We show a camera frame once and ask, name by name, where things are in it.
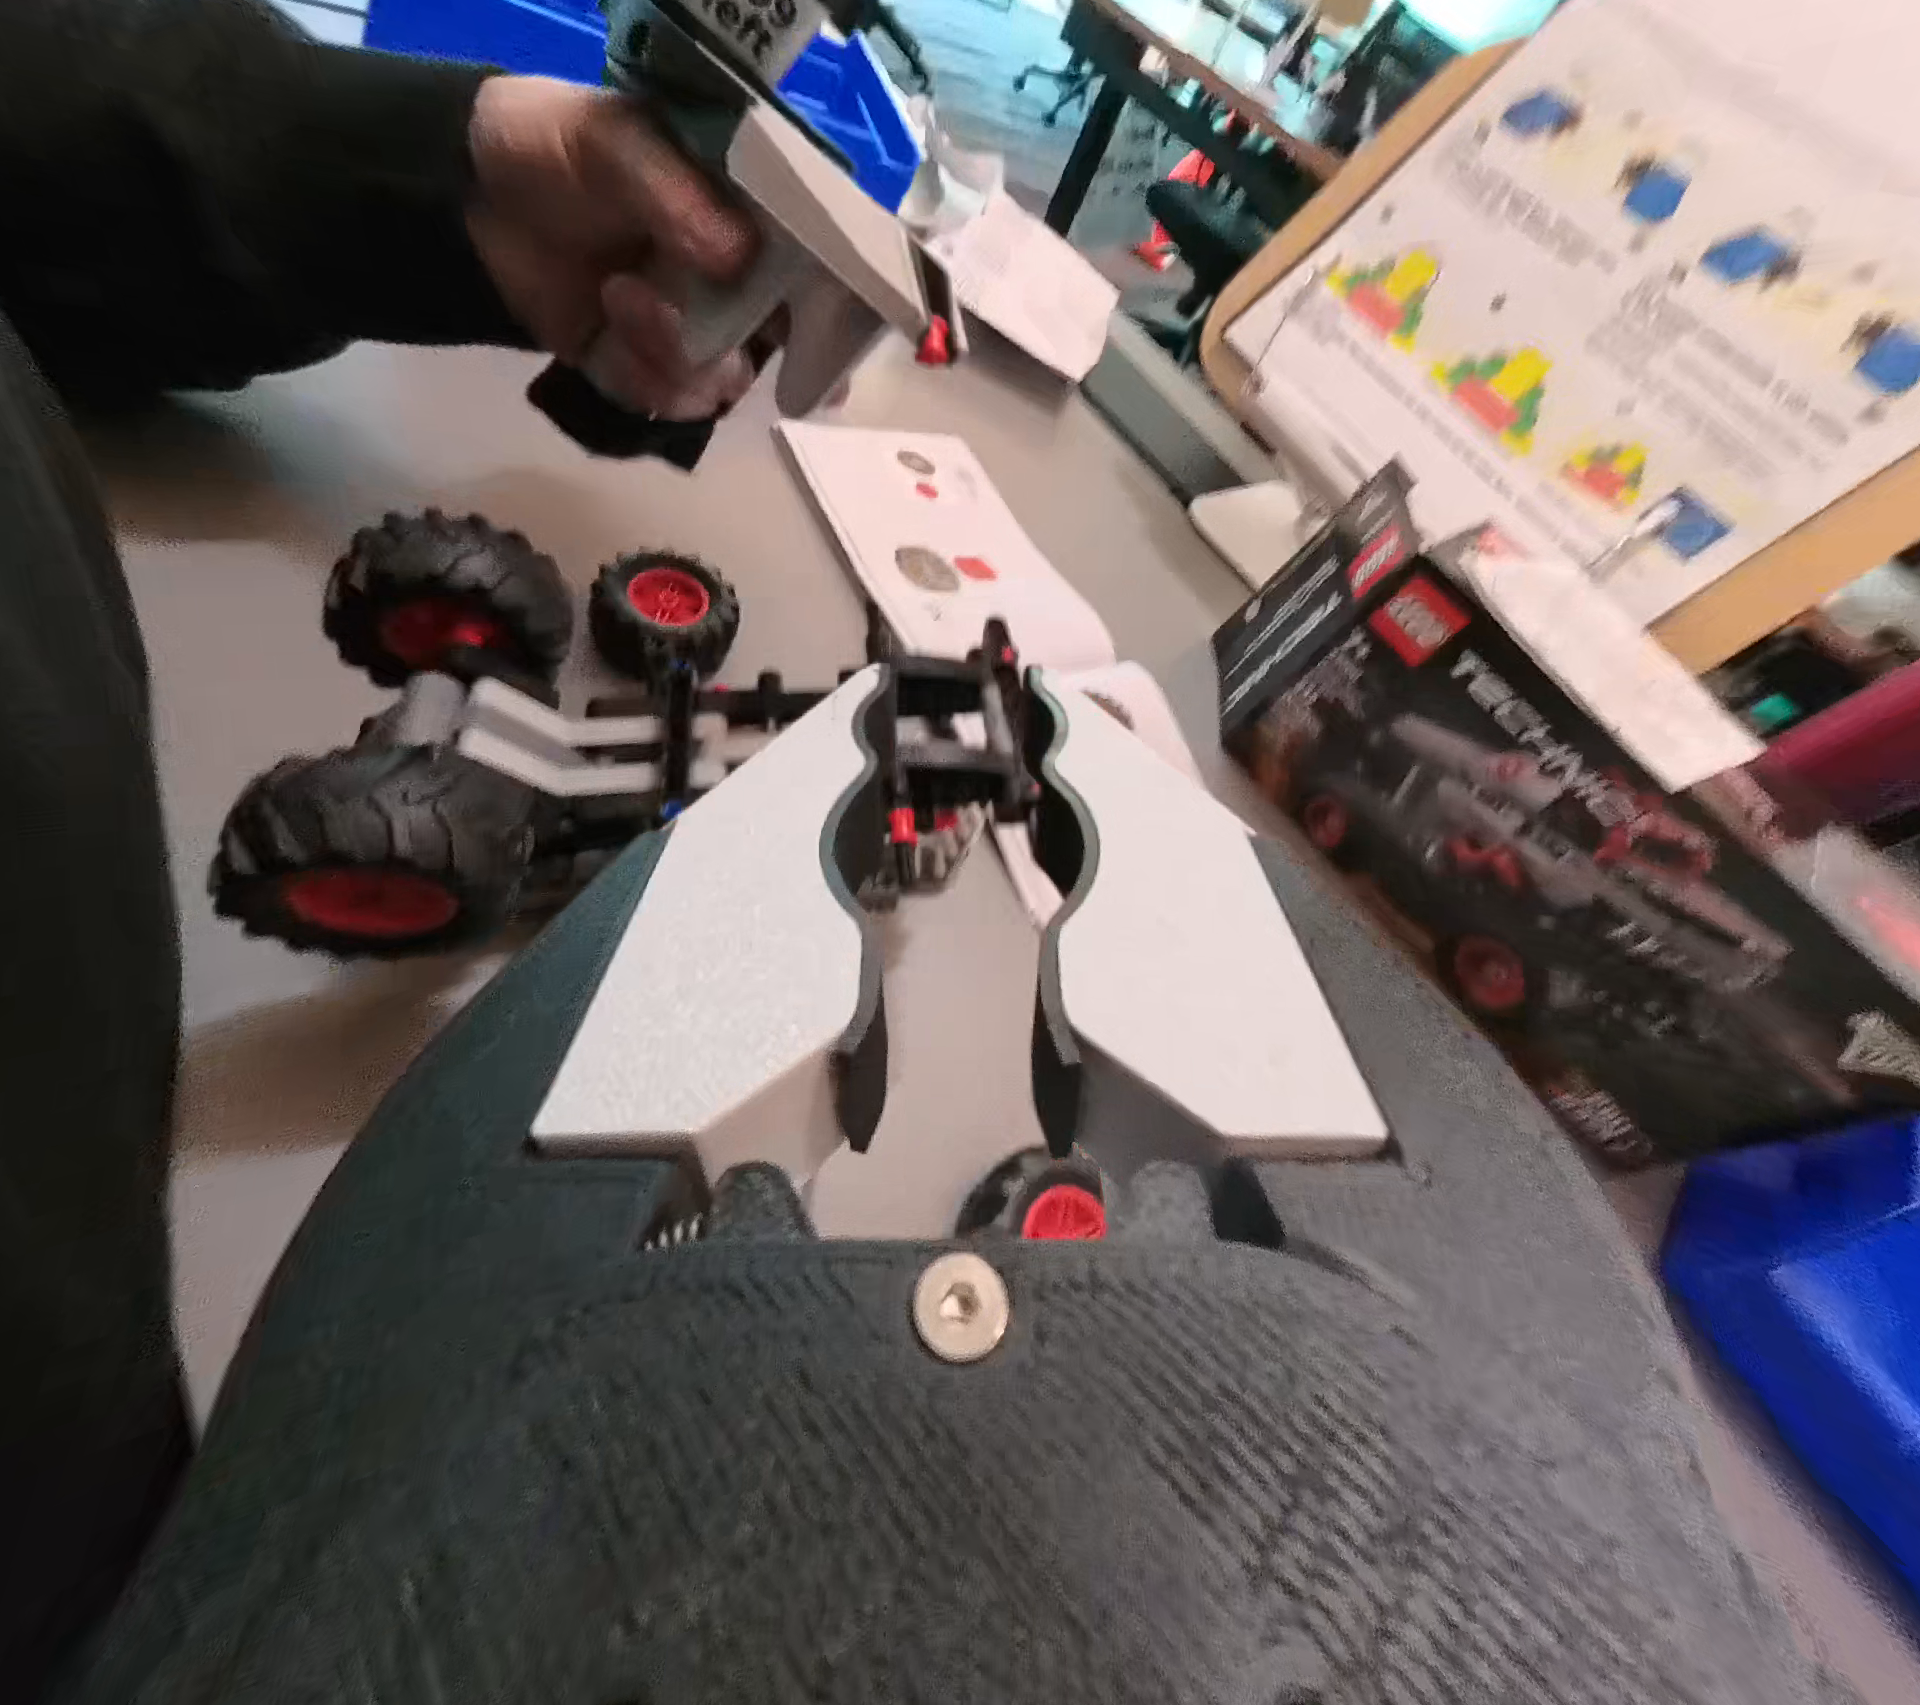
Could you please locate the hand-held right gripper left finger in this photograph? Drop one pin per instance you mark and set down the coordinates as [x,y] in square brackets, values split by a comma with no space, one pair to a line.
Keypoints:
[692,986]

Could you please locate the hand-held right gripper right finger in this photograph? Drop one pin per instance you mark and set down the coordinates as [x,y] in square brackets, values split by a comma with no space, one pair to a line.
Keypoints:
[1217,986]

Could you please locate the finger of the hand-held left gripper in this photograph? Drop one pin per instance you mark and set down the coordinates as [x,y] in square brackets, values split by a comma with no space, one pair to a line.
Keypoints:
[831,365]
[839,236]

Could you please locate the small red bushing piece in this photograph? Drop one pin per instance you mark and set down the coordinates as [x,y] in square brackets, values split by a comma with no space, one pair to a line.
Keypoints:
[934,344]

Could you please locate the black axle with red bush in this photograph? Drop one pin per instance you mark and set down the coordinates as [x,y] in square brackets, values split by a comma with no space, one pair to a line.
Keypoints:
[902,825]

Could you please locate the small black wheel red hub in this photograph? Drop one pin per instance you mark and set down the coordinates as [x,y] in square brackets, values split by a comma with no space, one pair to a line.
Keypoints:
[1050,1206]
[660,609]

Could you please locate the toy brick monster truck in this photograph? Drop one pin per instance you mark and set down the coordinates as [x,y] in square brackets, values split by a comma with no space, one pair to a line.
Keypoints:
[375,806]

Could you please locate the person's left forearm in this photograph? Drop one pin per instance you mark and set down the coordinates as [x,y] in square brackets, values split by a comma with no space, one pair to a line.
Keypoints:
[223,190]

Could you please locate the background office desk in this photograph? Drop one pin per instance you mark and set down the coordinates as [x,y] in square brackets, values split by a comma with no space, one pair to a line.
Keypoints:
[1171,27]

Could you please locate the grey desk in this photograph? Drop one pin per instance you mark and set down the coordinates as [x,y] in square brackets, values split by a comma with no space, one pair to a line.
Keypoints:
[269,474]

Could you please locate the person's left hand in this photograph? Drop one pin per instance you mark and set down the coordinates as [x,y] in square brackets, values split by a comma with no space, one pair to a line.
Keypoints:
[568,190]

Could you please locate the open instruction booklet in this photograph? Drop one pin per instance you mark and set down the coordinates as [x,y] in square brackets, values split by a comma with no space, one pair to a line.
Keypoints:
[839,474]

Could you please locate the folded white paper leaflet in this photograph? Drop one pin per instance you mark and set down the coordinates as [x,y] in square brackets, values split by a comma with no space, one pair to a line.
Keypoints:
[1036,282]

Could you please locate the blue bin with marker tag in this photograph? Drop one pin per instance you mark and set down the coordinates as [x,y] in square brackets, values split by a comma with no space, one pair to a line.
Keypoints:
[481,27]

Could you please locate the black office chair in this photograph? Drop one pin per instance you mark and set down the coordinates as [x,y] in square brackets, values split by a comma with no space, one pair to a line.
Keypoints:
[1206,236]

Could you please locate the black toy set box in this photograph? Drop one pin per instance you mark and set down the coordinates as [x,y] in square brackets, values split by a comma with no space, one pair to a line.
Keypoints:
[1575,866]

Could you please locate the white board stand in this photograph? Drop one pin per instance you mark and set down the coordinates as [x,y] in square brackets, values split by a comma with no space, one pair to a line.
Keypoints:
[1252,528]

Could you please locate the instruction sheet on board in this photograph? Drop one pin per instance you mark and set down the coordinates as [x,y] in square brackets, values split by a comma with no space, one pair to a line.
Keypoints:
[1770,596]

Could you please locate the blue storage bin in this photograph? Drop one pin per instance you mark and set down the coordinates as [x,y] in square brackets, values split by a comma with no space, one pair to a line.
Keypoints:
[1815,1317]

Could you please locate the printed brick instruction sheet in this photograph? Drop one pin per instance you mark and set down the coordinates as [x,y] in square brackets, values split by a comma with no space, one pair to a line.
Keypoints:
[1650,88]

